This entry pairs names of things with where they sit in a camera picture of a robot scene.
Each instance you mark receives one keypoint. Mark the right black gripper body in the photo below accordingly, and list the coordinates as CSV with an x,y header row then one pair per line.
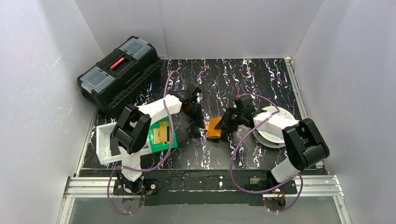
x,y
231,116

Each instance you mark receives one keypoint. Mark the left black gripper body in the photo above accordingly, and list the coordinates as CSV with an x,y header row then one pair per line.
x,y
196,114

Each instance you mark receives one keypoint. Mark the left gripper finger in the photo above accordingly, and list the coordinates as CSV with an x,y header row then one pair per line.
x,y
200,123
193,122

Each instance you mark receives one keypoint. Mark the orange leather card holder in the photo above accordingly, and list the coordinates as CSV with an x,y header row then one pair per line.
x,y
213,133

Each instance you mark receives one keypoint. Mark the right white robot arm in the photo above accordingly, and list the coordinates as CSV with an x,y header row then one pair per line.
x,y
304,143

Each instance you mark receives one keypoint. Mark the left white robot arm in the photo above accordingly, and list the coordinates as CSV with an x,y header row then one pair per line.
x,y
132,127

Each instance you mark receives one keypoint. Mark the gold card in bin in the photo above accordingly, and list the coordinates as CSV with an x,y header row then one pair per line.
x,y
161,134

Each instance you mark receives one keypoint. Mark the green plastic bin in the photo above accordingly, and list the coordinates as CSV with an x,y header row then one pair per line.
x,y
157,147

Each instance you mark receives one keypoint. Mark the white filament spool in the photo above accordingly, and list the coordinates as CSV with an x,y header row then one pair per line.
x,y
270,133

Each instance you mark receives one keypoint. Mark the black plastic toolbox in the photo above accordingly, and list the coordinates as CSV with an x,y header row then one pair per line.
x,y
117,80

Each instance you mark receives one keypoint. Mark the white foam tray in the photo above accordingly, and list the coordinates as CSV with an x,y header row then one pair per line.
x,y
103,147

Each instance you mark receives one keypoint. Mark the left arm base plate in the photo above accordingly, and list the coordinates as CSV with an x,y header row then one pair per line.
x,y
139,187

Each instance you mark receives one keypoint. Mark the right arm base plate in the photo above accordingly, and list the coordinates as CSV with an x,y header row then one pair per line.
x,y
259,184

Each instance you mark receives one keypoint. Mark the aluminium frame rail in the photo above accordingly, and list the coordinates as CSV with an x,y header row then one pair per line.
x,y
203,198

